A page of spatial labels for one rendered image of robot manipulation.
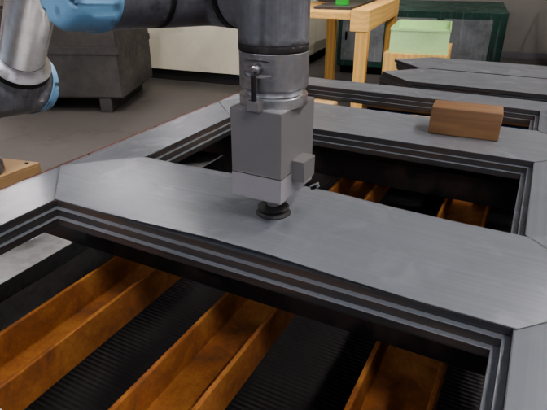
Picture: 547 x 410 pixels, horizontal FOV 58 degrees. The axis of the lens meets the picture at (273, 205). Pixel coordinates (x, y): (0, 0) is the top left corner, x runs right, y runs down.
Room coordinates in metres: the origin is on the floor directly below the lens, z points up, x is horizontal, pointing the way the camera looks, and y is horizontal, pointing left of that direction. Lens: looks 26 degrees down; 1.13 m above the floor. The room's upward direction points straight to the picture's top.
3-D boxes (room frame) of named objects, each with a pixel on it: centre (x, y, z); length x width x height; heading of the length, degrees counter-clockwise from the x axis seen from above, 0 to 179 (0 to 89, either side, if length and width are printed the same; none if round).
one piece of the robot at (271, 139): (0.53, -0.01, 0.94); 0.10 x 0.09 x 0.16; 62
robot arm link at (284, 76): (0.54, 0.00, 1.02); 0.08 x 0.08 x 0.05
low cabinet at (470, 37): (6.11, -1.77, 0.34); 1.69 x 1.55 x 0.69; 69
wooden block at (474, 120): (0.88, -0.35, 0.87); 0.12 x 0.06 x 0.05; 67
